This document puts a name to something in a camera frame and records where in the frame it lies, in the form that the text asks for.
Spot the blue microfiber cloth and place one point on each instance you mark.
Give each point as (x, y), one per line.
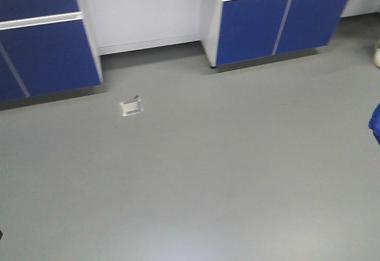
(374, 123)

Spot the white floor outlet box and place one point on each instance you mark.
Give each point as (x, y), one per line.
(131, 107)

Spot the right blue white cabinet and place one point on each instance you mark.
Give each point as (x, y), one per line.
(234, 31)

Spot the blue white cabinet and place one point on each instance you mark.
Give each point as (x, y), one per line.
(234, 31)
(46, 48)

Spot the left blue white cabinet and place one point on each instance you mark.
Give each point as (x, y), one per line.
(46, 48)

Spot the white shoe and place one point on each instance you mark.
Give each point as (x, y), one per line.
(376, 56)

